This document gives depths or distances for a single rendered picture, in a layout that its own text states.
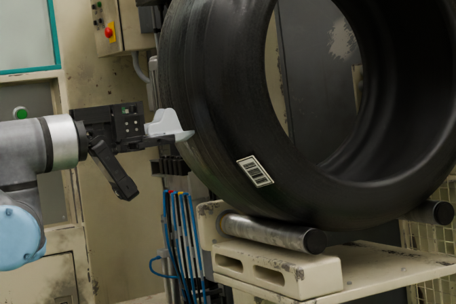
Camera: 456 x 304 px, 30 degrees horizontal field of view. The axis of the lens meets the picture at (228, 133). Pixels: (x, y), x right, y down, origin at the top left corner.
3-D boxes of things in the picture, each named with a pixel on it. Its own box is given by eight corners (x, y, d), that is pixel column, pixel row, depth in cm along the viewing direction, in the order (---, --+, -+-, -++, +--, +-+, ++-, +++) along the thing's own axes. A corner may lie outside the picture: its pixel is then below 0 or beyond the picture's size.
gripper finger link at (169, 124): (197, 104, 145) (146, 110, 141) (201, 138, 145) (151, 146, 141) (190, 104, 147) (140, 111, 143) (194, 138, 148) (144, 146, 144)
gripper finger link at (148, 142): (178, 133, 142) (127, 140, 138) (178, 142, 142) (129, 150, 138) (167, 134, 146) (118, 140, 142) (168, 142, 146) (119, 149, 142)
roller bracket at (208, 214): (200, 250, 176) (194, 203, 176) (359, 217, 193) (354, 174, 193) (207, 252, 173) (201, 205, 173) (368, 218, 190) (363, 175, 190)
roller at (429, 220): (334, 188, 187) (351, 193, 189) (330, 209, 187) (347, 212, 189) (438, 199, 156) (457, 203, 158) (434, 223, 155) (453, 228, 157)
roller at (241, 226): (224, 208, 176) (241, 218, 177) (214, 229, 175) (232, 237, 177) (312, 224, 144) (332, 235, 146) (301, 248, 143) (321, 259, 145)
